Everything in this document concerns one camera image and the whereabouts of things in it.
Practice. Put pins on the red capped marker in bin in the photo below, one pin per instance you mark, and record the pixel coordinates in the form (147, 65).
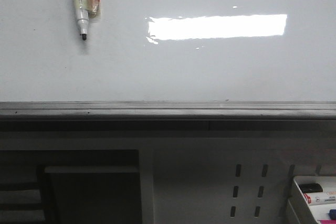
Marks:
(321, 198)

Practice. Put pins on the dark cabinet with shelf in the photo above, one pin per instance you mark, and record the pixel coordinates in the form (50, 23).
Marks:
(70, 187)

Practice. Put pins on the white whiteboard marker with tape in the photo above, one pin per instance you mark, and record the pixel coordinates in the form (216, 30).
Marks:
(85, 10)

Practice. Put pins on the grey aluminium whiteboard tray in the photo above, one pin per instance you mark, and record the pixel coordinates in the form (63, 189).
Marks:
(101, 116)

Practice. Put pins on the white whiteboard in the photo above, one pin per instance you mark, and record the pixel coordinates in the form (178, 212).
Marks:
(169, 50)

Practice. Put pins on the black eraser in bin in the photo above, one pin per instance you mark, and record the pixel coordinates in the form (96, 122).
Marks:
(311, 188)

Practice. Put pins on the white pegboard panel with slots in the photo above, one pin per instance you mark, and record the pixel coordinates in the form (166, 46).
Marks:
(226, 180)

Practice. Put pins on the white plastic storage bin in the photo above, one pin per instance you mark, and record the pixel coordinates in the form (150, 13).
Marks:
(298, 211)

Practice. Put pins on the pink item in bin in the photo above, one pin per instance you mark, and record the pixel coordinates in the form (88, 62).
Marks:
(326, 221)

